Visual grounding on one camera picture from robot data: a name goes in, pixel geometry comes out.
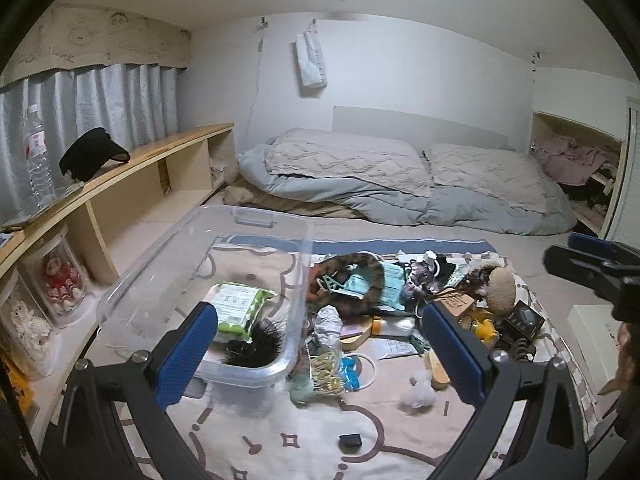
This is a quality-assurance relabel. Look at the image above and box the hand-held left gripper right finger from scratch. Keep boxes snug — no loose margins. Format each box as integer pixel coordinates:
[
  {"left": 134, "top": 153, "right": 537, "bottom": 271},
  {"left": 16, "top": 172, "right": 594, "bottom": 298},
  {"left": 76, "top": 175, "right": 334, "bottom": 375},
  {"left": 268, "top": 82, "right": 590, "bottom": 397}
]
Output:
[{"left": 421, "top": 302, "right": 589, "bottom": 480}]

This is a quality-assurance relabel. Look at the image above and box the wooden shelf unit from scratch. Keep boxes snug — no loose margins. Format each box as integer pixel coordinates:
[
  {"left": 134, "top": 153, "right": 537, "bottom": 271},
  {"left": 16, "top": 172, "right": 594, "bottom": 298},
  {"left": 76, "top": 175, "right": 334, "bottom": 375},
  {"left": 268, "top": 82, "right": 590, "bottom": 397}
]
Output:
[{"left": 0, "top": 122, "right": 237, "bottom": 342}]

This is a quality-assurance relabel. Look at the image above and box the black bristly hair claw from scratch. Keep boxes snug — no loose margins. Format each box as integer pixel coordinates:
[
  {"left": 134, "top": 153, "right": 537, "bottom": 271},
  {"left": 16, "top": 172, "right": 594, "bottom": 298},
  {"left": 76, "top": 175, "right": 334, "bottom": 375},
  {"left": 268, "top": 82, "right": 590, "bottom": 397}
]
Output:
[{"left": 220, "top": 317, "right": 294, "bottom": 367}]

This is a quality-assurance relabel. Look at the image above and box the white headboard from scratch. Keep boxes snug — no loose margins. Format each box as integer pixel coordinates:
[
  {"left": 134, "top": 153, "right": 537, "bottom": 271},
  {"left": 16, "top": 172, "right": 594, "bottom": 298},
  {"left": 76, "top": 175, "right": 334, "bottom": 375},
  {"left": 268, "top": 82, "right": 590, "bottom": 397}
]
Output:
[{"left": 332, "top": 106, "right": 511, "bottom": 151}]

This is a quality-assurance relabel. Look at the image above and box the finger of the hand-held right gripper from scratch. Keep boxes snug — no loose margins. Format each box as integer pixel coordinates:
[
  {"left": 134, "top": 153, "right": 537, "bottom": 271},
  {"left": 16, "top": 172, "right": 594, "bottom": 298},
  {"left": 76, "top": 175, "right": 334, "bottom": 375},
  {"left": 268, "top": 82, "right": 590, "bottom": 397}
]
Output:
[
  {"left": 567, "top": 232, "right": 621, "bottom": 262},
  {"left": 544, "top": 244, "right": 617, "bottom": 291}
]

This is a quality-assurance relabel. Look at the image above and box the brown engraved tag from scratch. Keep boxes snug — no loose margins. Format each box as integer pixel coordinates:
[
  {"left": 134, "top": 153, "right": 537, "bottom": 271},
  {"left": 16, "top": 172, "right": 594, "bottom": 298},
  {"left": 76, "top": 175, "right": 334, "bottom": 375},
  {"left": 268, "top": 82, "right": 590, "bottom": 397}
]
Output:
[{"left": 435, "top": 294, "right": 474, "bottom": 319}]

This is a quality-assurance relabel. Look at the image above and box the red doll in clear case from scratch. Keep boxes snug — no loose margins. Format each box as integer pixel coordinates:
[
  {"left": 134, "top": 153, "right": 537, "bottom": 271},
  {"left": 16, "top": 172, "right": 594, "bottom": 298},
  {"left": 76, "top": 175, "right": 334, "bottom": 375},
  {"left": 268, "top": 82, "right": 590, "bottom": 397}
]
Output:
[{"left": 20, "top": 225, "right": 94, "bottom": 329}]

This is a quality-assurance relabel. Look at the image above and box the brown fluffy plush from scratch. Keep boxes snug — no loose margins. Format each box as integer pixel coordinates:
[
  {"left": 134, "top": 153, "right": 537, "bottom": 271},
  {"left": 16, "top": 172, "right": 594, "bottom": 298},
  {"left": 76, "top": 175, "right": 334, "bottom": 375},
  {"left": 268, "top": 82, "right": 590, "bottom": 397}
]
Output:
[{"left": 470, "top": 262, "right": 517, "bottom": 314}]

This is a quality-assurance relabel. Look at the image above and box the teal face mask pack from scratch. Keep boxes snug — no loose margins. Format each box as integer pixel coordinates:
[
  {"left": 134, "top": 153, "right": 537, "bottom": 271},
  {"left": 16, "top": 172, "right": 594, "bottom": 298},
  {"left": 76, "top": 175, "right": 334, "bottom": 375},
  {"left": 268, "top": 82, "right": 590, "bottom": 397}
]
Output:
[{"left": 345, "top": 265, "right": 406, "bottom": 311}]

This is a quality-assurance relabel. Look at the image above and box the white louvered door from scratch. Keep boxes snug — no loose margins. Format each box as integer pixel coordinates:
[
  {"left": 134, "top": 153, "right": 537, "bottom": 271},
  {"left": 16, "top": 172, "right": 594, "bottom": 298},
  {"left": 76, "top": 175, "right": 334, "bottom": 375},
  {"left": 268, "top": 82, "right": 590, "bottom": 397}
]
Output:
[{"left": 600, "top": 97, "right": 640, "bottom": 242}]

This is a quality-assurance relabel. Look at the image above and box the brown fleece blanket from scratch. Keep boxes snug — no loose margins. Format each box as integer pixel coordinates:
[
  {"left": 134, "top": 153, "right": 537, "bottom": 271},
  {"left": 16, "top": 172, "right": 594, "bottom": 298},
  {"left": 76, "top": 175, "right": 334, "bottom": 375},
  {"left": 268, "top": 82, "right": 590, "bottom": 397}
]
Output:
[{"left": 222, "top": 185, "right": 371, "bottom": 220}]

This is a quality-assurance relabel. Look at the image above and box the mint green small item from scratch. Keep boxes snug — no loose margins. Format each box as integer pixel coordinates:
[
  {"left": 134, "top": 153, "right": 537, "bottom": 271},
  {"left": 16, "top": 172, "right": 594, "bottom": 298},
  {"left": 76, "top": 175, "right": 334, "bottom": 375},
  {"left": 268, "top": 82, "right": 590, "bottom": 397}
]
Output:
[{"left": 290, "top": 377, "right": 316, "bottom": 404}]

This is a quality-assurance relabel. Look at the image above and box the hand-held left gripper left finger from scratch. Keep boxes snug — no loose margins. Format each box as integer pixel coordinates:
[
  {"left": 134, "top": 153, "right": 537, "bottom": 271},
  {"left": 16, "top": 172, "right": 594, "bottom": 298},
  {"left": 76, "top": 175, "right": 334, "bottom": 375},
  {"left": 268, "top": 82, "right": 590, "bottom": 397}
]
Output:
[{"left": 42, "top": 302, "right": 221, "bottom": 480}]

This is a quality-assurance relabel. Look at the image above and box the blue-grey duvet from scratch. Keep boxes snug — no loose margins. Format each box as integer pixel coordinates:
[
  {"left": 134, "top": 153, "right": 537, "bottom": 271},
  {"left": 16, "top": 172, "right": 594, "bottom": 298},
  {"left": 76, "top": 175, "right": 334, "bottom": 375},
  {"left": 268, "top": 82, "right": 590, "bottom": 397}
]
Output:
[{"left": 237, "top": 142, "right": 579, "bottom": 237}]

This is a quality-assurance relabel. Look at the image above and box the bag of hair ties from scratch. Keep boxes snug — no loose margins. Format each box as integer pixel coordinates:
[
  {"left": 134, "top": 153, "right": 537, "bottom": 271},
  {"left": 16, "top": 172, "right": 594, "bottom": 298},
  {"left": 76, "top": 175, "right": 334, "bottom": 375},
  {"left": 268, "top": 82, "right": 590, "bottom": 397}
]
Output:
[{"left": 307, "top": 350, "right": 346, "bottom": 394}]

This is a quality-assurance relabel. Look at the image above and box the yellow small toy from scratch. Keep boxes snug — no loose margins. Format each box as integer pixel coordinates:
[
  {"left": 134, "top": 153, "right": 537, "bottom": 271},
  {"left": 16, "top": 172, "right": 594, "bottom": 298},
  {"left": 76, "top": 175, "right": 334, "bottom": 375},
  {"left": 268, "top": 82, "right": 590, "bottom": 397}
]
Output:
[{"left": 470, "top": 310, "right": 499, "bottom": 346}]

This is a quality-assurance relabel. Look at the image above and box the black visor cap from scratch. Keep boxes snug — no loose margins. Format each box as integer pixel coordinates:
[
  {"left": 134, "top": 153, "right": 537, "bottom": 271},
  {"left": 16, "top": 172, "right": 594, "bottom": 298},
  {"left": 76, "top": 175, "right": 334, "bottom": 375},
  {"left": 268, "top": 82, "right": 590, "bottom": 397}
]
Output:
[{"left": 59, "top": 127, "right": 131, "bottom": 181}]

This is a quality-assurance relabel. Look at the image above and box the blue small packet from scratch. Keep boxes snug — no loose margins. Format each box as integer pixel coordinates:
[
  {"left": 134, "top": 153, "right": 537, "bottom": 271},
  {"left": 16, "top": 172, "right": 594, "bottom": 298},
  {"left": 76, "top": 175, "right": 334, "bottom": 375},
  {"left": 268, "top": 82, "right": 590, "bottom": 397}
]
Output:
[{"left": 340, "top": 357, "right": 362, "bottom": 391}]

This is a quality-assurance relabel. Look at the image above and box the black small camera gadget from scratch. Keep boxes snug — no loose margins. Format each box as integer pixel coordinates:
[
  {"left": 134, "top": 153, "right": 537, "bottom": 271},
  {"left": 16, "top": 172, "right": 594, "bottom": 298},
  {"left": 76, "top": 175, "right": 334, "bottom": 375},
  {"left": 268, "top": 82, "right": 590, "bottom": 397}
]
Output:
[{"left": 502, "top": 300, "right": 546, "bottom": 344}]

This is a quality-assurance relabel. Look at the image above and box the white cable ring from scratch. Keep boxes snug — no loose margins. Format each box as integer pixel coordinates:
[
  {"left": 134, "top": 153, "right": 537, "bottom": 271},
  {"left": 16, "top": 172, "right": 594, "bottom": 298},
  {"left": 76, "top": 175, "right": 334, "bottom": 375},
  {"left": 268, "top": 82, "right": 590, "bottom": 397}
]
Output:
[{"left": 357, "top": 355, "right": 384, "bottom": 389}]

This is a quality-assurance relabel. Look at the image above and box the leopard print scrunchie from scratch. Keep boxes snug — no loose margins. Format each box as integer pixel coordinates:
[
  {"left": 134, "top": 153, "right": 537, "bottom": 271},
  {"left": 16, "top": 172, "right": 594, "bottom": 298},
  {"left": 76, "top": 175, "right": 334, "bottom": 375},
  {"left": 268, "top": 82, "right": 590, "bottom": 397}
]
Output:
[{"left": 307, "top": 255, "right": 389, "bottom": 314}]

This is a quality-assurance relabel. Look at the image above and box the cartoon printed blanket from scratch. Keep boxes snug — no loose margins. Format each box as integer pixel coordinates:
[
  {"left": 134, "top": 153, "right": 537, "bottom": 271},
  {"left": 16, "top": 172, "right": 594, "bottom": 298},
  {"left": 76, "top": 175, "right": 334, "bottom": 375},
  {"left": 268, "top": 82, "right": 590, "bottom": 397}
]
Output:
[{"left": 30, "top": 237, "right": 601, "bottom": 480}]

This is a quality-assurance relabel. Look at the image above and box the beige printed curtain valance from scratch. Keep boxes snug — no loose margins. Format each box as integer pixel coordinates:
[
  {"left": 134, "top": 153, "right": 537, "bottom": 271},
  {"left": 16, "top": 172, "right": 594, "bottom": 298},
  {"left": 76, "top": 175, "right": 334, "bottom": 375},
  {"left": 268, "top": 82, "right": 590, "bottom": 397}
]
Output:
[{"left": 0, "top": 2, "right": 194, "bottom": 89}]

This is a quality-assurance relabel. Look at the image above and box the white fluffy tuft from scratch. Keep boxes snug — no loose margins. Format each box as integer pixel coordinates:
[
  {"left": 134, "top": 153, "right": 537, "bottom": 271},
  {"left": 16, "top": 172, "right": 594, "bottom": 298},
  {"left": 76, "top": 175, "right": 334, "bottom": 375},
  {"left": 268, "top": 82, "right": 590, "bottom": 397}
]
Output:
[{"left": 400, "top": 372, "right": 439, "bottom": 411}]

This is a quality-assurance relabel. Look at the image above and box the clear water bottle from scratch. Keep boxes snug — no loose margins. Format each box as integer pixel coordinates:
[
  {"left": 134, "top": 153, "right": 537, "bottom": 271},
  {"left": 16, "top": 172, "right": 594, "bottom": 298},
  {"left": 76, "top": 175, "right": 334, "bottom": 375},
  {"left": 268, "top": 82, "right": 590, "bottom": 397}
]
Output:
[{"left": 22, "top": 104, "right": 57, "bottom": 209}]

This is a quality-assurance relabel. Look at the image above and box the white plush in clear case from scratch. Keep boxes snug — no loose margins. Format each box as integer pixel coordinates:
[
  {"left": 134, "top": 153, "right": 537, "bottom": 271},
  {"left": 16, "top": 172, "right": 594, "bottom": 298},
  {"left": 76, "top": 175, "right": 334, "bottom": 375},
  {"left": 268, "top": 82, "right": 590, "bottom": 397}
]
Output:
[{"left": 0, "top": 270, "right": 59, "bottom": 381}]

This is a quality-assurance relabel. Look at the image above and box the beige quilted pillow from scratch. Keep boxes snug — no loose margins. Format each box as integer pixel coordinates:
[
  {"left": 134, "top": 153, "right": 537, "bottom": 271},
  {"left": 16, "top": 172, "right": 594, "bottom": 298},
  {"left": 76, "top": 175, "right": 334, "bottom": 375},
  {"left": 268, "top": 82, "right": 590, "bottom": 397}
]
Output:
[
  {"left": 265, "top": 128, "right": 434, "bottom": 199},
  {"left": 425, "top": 144, "right": 566, "bottom": 214}
]

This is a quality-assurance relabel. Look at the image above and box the pile of clothes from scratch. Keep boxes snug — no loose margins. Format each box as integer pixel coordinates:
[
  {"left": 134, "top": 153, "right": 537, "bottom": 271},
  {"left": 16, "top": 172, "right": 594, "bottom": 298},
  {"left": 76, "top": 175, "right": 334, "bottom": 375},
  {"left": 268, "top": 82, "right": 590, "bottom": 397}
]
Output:
[{"left": 535, "top": 137, "right": 621, "bottom": 222}]

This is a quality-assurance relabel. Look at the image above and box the white wall cord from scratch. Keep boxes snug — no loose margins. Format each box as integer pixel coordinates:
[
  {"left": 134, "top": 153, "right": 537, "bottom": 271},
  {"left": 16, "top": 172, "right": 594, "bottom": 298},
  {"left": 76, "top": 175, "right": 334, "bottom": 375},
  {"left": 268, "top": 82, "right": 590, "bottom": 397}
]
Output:
[{"left": 248, "top": 20, "right": 268, "bottom": 136}]

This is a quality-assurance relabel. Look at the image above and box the green wet wipes pack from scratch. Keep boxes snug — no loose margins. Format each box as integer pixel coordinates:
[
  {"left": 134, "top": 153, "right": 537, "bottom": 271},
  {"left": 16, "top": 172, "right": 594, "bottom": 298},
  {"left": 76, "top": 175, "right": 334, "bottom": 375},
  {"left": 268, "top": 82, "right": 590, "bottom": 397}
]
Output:
[{"left": 212, "top": 281, "right": 279, "bottom": 344}]

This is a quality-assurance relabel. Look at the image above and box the white hanging bag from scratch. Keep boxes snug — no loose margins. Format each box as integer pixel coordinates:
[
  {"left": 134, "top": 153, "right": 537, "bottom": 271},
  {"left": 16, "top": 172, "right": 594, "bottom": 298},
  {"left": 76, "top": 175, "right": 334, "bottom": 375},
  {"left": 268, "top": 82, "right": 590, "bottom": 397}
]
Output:
[{"left": 295, "top": 32, "right": 329, "bottom": 96}]

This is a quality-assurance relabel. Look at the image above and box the grey curtain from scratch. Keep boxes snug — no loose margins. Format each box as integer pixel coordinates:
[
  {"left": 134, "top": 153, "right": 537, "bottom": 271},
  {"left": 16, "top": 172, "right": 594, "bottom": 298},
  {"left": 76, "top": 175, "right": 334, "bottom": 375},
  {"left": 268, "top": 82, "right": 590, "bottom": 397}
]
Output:
[{"left": 0, "top": 62, "right": 180, "bottom": 227}]

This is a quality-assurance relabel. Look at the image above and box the clear plastic storage box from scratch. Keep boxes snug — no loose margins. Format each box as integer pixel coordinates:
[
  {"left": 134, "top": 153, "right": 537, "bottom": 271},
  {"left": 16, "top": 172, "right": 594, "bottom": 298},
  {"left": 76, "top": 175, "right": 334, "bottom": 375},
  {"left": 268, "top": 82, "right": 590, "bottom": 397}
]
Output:
[{"left": 96, "top": 204, "right": 315, "bottom": 389}]

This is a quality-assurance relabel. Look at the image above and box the purple knitted pouch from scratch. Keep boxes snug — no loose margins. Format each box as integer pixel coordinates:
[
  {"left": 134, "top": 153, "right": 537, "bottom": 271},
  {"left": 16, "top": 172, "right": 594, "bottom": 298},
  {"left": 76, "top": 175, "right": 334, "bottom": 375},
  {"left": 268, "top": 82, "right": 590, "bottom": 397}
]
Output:
[{"left": 405, "top": 262, "right": 436, "bottom": 301}]

